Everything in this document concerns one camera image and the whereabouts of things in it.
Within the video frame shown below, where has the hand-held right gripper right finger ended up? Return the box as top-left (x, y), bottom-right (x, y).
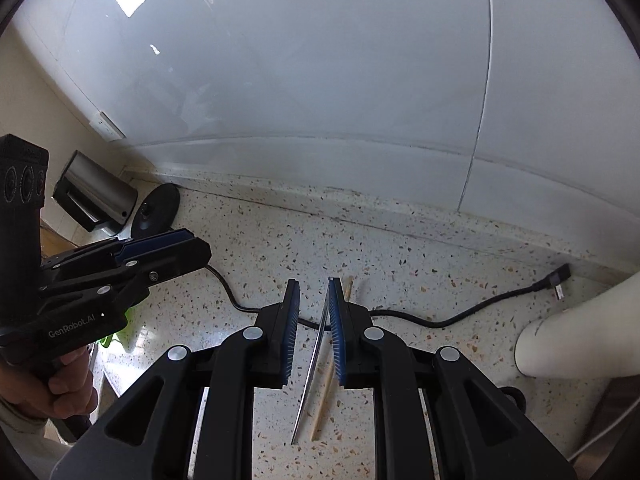
top-left (327, 277), bottom-right (576, 480)

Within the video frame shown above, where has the white appliance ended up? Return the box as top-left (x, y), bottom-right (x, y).
top-left (515, 270), bottom-right (640, 379)

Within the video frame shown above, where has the white cable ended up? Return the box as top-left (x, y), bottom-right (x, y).
top-left (570, 424), bottom-right (620, 462)

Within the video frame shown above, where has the stainless steel box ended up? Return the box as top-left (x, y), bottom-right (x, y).
top-left (52, 150), bottom-right (139, 234)

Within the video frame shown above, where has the white wall socket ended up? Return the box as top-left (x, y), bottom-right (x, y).
top-left (90, 111), bottom-right (126, 141)

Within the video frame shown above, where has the green plastic item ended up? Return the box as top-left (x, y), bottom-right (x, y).
top-left (97, 307), bottom-right (136, 349)

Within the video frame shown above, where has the person's left forearm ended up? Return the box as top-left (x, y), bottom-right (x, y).
top-left (0, 399), bottom-right (68, 463)

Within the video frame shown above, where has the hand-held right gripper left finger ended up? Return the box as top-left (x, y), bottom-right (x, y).
top-left (50, 280), bottom-right (301, 480)

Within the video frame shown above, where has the person's left hand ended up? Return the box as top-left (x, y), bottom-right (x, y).
top-left (0, 342), bottom-right (99, 419)

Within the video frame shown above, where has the wooden chopstick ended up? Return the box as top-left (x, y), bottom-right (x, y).
top-left (310, 276), bottom-right (355, 442)

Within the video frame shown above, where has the metal chopstick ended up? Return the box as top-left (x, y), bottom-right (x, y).
top-left (291, 280), bottom-right (331, 445)

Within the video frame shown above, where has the black power cable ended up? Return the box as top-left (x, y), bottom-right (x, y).
top-left (202, 262), bottom-right (572, 331)

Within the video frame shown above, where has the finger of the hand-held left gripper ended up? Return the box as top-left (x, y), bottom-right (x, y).
top-left (37, 239), bottom-right (212, 328)
top-left (42, 229), bottom-right (195, 282)

